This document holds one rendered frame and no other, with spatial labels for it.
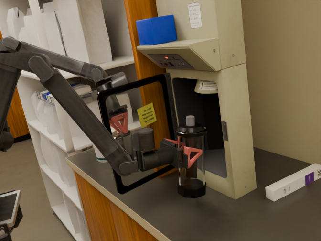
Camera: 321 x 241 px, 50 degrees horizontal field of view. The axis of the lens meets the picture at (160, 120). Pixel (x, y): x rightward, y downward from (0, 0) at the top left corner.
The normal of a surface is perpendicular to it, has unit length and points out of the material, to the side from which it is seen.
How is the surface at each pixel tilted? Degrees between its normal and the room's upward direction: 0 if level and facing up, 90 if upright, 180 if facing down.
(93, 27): 89
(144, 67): 90
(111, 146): 74
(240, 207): 0
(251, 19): 90
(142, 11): 90
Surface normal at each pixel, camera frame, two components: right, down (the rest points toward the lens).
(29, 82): 0.55, 0.16
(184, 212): -0.15, -0.95
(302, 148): -0.82, 0.29
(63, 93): 0.25, 0.14
